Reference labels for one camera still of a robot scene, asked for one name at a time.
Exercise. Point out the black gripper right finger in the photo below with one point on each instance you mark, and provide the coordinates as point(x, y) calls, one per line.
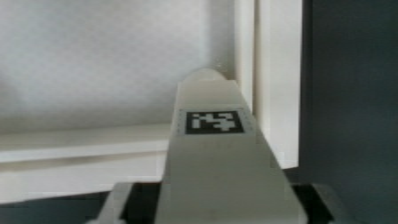
point(323, 207)

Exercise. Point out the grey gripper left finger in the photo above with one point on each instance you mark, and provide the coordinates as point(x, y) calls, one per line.
point(130, 204)

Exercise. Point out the white desk top tray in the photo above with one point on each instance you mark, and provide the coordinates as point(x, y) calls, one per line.
point(94, 56)

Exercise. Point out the white leg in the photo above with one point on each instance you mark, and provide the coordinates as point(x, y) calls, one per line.
point(224, 185)

